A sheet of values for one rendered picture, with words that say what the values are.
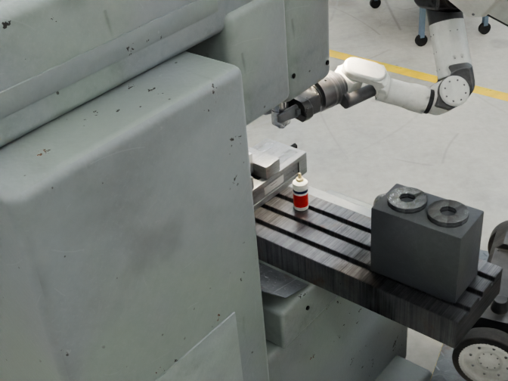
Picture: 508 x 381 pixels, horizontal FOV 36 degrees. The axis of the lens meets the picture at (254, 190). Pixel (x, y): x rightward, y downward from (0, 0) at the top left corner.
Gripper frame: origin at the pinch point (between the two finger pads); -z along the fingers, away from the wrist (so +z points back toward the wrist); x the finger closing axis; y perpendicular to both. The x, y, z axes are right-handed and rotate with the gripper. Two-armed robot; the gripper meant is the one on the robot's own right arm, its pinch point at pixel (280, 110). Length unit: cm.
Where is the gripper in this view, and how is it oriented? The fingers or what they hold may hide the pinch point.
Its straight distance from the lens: 191.1
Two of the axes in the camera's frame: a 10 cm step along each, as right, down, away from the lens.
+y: 0.9, 8.2, 5.6
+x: 6.0, 4.1, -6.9
